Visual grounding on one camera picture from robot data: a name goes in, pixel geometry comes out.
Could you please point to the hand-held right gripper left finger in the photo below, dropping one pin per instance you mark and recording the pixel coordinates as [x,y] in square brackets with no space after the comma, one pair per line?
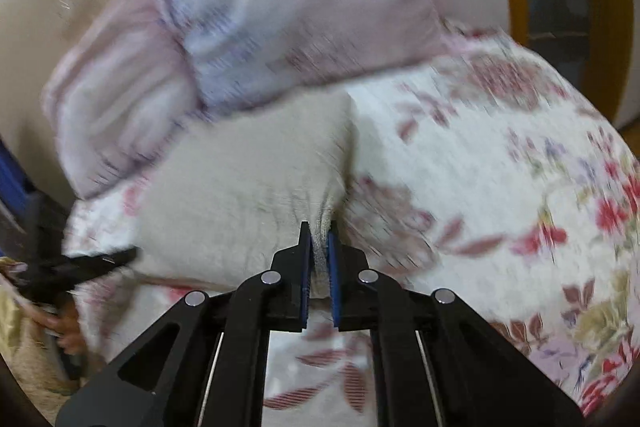
[305,287]

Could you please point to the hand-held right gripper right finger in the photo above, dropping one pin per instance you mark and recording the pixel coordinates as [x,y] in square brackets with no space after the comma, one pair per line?
[334,292]

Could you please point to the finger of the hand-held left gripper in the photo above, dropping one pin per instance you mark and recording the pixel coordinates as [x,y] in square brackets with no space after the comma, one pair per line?
[85,268]

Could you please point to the person's left hand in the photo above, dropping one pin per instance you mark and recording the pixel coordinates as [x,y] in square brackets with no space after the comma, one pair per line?
[67,329]

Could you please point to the dark blue cloth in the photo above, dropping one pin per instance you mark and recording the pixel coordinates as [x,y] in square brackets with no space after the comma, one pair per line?
[10,177]

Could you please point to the pink floral pillow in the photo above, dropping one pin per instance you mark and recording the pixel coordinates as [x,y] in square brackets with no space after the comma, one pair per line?
[115,107]

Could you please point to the floral bed sheet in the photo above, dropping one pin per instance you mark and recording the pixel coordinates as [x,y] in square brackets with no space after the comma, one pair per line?
[475,187]

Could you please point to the pink pillow with tree print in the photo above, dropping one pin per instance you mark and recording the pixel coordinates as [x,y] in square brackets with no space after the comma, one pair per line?
[300,7]

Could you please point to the yellow wooden door frame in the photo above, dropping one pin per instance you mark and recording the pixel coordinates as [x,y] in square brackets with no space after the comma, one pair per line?
[605,57]

